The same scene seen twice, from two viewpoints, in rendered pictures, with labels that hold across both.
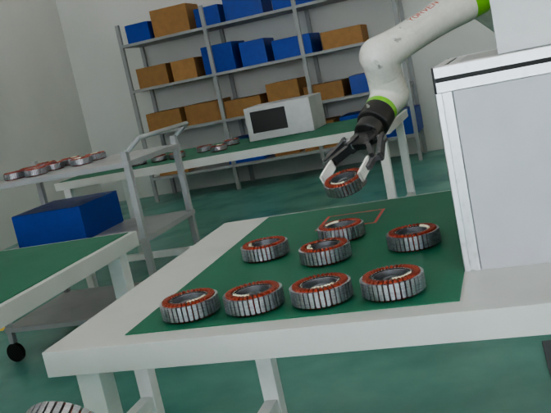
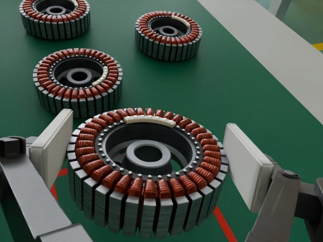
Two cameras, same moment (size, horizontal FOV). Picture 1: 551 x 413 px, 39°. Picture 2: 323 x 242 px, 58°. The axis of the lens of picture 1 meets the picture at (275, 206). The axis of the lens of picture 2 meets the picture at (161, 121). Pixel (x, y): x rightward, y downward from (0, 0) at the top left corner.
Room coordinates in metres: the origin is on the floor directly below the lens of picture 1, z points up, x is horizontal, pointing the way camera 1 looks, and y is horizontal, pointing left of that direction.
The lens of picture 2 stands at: (2.09, -0.28, 1.02)
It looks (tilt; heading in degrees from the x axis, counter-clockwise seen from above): 46 degrees down; 133
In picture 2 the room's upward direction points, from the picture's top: 10 degrees clockwise
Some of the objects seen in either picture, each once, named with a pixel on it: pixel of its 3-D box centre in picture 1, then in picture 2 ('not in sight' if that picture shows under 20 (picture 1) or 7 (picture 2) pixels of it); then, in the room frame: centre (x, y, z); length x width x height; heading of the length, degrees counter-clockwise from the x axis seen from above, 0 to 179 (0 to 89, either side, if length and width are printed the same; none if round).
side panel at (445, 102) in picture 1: (462, 170); not in sight; (1.48, -0.37, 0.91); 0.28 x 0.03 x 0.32; 162
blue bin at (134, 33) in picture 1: (146, 32); not in sight; (8.95, 1.02, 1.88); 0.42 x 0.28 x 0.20; 160
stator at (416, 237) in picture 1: (413, 237); not in sight; (1.60, -0.27, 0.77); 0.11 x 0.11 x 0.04
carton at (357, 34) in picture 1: (344, 37); not in sight; (8.27, -1.07, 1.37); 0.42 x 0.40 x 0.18; 72
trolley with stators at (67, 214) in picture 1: (99, 240); not in sight; (3.96, 0.92, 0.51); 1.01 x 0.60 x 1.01; 72
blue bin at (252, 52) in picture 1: (258, 52); not in sight; (8.56, -0.16, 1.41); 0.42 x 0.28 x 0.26; 163
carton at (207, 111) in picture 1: (209, 111); not in sight; (8.79, 0.51, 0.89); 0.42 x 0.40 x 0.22; 74
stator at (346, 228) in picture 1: (340, 230); (80, 80); (1.81, -0.14, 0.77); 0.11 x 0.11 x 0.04
